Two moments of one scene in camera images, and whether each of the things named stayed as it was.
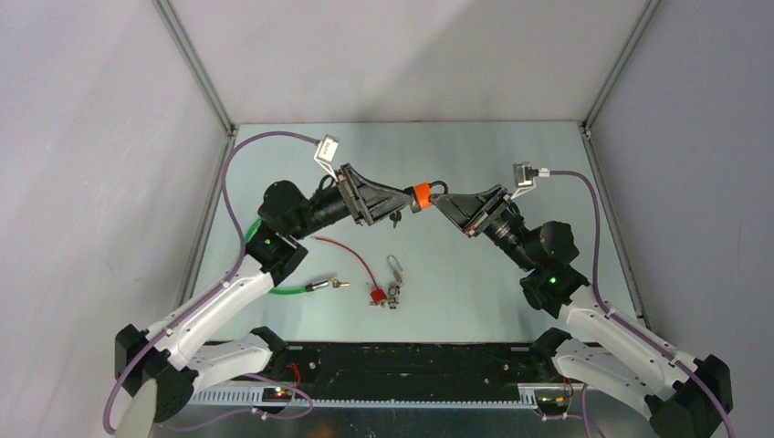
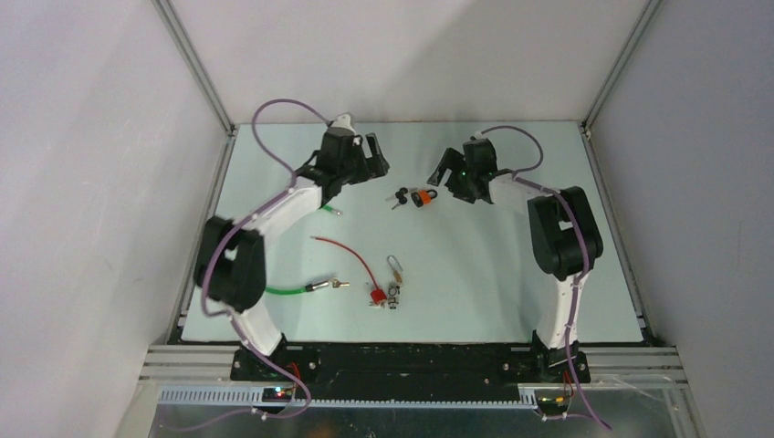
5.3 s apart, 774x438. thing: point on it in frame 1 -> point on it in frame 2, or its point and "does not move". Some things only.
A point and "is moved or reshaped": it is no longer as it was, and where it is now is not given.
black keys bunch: (395, 217) is moved or reshaped
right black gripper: (474, 213) -> (452, 159)
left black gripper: (350, 182) -> (371, 168)
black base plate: (401, 371) does not move
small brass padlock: (397, 270) does not move
